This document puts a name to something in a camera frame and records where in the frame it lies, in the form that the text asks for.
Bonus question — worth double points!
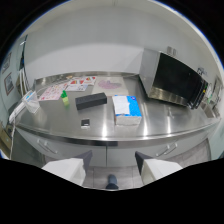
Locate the small black GoPro battery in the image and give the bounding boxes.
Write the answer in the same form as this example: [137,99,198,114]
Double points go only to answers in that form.
[80,118,91,130]

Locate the person's foot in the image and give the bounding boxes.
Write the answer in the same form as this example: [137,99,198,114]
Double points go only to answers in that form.
[105,173,120,191]

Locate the blue tissue box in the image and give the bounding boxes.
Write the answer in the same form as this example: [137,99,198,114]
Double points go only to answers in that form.
[111,94,143,127]

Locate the small green bottle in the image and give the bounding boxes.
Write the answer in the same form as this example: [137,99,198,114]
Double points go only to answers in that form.
[61,89,71,108]

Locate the long black box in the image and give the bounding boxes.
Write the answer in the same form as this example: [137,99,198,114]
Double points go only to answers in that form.
[74,92,108,111]

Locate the clear plastic container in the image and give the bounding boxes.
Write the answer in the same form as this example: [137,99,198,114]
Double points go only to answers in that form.
[21,90,41,114]

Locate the pink patterned sheet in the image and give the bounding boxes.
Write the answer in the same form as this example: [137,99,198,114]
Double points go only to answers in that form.
[38,83,69,102]

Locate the sheet with red pictures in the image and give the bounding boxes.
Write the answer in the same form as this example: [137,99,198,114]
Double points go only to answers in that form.
[63,75,98,92]

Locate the stainless steel microwave oven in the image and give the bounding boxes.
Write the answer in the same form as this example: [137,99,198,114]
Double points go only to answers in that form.
[138,48,209,110]

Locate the beige board with purple print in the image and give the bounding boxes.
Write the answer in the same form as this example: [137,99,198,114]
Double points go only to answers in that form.
[91,76,130,98]

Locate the metal drawer handle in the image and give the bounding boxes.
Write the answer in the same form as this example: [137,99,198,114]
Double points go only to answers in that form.
[155,142,179,158]
[36,138,59,156]

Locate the white cable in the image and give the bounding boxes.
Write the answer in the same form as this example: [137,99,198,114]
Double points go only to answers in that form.
[8,101,26,160]

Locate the framed wall picture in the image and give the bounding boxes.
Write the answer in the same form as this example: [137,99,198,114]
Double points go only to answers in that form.
[1,52,13,74]
[3,71,15,96]

